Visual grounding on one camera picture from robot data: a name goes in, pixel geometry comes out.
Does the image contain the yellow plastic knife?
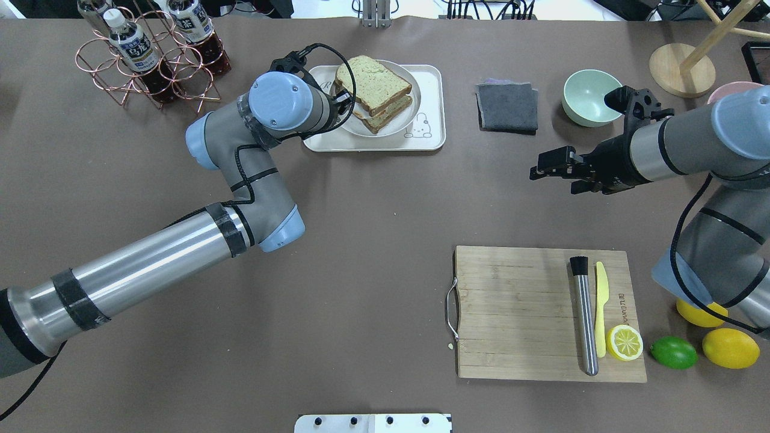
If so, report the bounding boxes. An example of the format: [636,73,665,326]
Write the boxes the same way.
[594,261,609,358]

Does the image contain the green lime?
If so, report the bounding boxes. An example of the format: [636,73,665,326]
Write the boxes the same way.
[650,336,698,370]

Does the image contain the aluminium frame post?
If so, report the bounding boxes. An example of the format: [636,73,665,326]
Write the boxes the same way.
[359,0,392,28]

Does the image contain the tea bottle one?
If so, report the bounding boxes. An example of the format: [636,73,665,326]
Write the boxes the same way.
[103,9,176,104]

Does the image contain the green bowl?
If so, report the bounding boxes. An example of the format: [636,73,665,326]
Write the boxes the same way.
[562,69,621,127]

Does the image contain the tea bottle two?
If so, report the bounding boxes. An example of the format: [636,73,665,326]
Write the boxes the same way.
[166,1,232,76]

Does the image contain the grey folded cloth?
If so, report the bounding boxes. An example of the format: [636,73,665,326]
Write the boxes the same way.
[476,79,539,135]

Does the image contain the wooden cutting board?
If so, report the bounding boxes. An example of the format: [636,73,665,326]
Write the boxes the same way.
[454,245,647,383]

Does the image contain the half lemon slice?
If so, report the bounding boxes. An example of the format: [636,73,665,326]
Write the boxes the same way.
[605,324,644,361]

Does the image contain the plain bread slice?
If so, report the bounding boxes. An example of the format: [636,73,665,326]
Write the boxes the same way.
[334,55,412,116]

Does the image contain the tea bottle three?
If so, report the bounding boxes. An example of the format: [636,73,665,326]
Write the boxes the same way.
[76,1,123,38]

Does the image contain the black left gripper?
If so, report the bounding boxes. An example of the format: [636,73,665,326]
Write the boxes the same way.
[268,43,357,134]

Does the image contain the pink bowl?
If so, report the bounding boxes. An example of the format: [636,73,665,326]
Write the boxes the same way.
[707,81,763,105]

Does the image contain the wooden mug tree stand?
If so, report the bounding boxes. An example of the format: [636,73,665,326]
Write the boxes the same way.
[648,1,769,99]

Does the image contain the cream rabbit tray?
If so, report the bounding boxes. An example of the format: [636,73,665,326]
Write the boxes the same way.
[303,64,446,152]

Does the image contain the white round plate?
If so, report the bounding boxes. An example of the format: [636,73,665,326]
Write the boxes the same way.
[332,60,421,138]

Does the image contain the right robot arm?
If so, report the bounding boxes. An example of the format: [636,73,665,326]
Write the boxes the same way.
[529,86,769,339]

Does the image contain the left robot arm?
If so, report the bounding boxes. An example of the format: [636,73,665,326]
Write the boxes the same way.
[1,42,354,376]

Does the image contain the copper wire bottle rack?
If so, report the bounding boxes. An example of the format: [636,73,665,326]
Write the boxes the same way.
[75,1,232,112]

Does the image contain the metal cylinder tool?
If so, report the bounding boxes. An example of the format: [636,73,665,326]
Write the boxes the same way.
[569,256,599,376]

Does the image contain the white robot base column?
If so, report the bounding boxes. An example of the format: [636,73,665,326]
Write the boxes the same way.
[294,412,453,432]

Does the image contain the yellow lemon two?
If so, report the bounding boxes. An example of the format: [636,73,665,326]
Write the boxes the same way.
[676,299,724,328]

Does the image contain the yellow lemon one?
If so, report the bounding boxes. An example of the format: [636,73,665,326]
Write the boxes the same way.
[701,328,761,369]

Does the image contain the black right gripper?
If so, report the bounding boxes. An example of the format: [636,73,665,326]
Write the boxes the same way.
[529,85,675,195]

